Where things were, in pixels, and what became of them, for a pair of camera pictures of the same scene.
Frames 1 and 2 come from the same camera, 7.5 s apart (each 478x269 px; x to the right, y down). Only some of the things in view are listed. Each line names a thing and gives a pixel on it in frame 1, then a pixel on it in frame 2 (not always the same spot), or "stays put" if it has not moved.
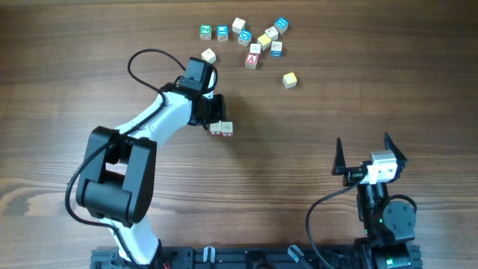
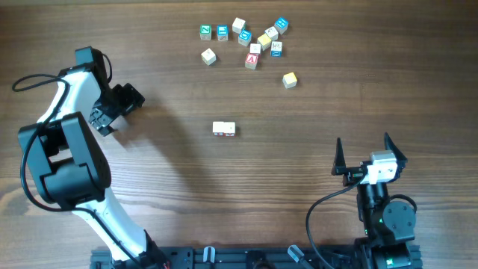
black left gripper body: (213, 110) -> (121, 102)
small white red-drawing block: (255, 48) stays put
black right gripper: (352, 173) stays put
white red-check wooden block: (226, 128) stays put
